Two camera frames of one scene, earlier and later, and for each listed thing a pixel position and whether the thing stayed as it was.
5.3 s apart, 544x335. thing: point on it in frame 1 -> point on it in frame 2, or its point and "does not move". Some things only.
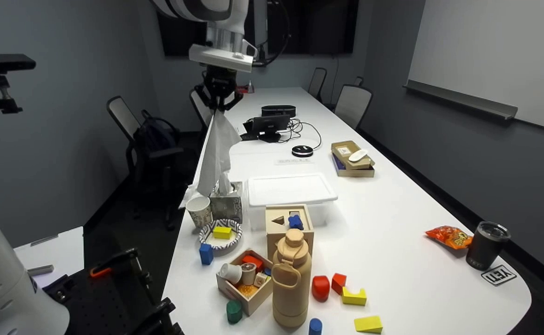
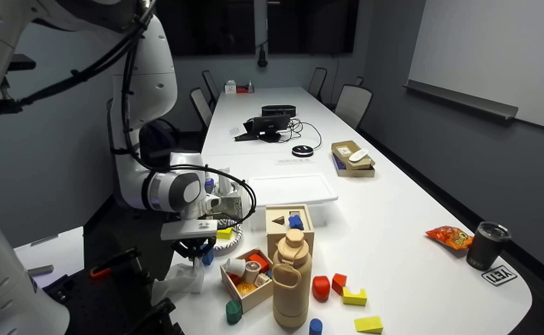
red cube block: [337, 282] does not move
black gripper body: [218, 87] -> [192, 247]
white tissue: [213, 172] -> [185, 275]
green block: [235, 312] does not move
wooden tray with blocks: [248, 280] does not move
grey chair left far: [203, 111] does not move
